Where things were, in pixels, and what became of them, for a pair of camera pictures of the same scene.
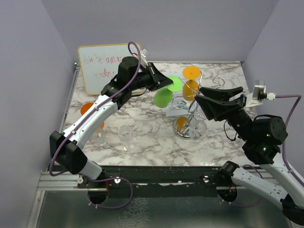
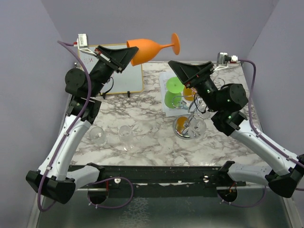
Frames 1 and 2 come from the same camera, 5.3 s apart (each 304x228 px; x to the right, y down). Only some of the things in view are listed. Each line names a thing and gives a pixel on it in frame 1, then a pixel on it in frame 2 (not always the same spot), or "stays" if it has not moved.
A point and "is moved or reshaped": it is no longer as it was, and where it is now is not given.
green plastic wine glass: [164, 96] is moved or reshaped
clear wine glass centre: [128, 143] stays
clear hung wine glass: [198, 129] stays
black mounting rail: [156, 181] stays
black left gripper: [158, 79] to [117, 58]
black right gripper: [217, 102] to [185, 70]
